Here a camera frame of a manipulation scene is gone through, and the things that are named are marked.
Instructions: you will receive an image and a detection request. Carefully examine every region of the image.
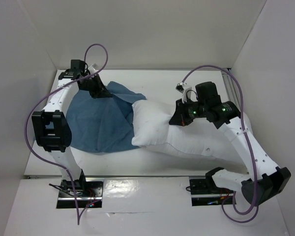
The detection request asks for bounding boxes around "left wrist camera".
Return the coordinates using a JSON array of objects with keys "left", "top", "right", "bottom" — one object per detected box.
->
[{"left": 88, "top": 63, "right": 98, "bottom": 74}]

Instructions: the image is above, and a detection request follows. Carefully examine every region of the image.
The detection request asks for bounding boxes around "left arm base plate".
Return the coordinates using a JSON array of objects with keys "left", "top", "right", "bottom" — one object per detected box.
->
[{"left": 49, "top": 177, "right": 104, "bottom": 209}]

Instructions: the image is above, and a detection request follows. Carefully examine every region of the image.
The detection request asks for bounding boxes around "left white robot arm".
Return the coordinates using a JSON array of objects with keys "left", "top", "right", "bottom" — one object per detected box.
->
[{"left": 31, "top": 59, "right": 112, "bottom": 196}]

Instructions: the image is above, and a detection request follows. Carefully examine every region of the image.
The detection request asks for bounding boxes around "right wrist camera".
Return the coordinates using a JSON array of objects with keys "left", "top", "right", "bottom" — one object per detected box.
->
[{"left": 176, "top": 82, "right": 192, "bottom": 103}]

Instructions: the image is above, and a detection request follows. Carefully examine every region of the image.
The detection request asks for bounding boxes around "aluminium rail frame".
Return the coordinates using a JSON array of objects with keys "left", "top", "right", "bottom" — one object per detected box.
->
[{"left": 221, "top": 71, "right": 241, "bottom": 110}]

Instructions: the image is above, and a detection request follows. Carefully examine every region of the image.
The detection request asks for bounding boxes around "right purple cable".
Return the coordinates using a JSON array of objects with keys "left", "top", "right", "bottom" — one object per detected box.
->
[{"left": 181, "top": 64, "right": 260, "bottom": 223}]

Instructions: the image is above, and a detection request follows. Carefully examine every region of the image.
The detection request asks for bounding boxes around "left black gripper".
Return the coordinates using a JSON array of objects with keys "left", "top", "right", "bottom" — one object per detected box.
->
[{"left": 80, "top": 73, "right": 112, "bottom": 99}]

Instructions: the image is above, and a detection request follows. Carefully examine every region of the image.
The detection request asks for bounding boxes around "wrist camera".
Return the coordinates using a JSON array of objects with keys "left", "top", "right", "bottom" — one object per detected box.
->
[
  {"left": 88, "top": 63, "right": 98, "bottom": 74},
  {"left": 176, "top": 82, "right": 192, "bottom": 103}
]

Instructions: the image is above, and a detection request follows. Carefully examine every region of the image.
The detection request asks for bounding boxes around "blue pillowcase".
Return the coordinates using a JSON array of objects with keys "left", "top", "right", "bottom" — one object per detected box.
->
[{"left": 66, "top": 82, "right": 146, "bottom": 153}]

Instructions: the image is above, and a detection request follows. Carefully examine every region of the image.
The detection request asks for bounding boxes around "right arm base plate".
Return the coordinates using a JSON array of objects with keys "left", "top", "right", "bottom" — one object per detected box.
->
[{"left": 185, "top": 177, "right": 233, "bottom": 207}]

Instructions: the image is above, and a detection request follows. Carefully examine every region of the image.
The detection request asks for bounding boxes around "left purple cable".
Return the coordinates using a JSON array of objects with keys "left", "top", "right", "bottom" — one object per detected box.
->
[{"left": 24, "top": 43, "right": 109, "bottom": 226}]

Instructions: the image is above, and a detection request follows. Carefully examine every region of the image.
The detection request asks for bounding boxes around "white pillow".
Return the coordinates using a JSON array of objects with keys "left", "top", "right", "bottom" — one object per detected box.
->
[{"left": 132, "top": 100, "right": 243, "bottom": 165}]

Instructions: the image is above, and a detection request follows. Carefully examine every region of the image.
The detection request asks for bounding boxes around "purple cable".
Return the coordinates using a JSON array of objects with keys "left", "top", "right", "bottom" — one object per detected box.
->
[
  {"left": 24, "top": 43, "right": 109, "bottom": 226},
  {"left": 181, "top": 64, "right": 260, "bottom": 223}
]

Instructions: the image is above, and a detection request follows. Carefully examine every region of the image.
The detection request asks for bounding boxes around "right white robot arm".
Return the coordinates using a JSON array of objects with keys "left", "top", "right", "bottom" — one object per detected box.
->
[{"left": 169, "top": 82, "right": 291, "bottom": 207}]

